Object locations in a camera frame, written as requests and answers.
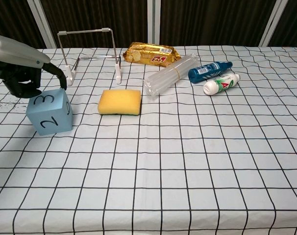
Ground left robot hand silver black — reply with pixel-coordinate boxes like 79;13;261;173
0;32;68;98

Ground blue foam cube with numbers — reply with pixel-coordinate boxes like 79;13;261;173
25;88;74;137

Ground dark pleated curtain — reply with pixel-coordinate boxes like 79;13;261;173
0;0;297;51

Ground yellow sponge with green underside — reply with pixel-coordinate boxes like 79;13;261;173
97;89;142;116

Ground gold biscuit packet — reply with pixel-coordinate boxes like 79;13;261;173
123;42;182;68

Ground bundle of clear plastic sticks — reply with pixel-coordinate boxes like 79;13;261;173
143;55;198;98

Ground blue spray bottle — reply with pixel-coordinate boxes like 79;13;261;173
188;61;234;84

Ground white black checked tablecloth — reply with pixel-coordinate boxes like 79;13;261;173
0;45;297;235

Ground white bottle green red label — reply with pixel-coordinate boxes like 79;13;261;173
203;73;242;95

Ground white slanted frame post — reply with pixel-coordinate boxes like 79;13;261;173
258;0;285;47
27;0;57;49

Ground metal wire stand white feet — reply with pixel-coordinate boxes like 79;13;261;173
57;27;123;86

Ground white upright frame post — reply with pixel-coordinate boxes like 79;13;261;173
147;0;161;47

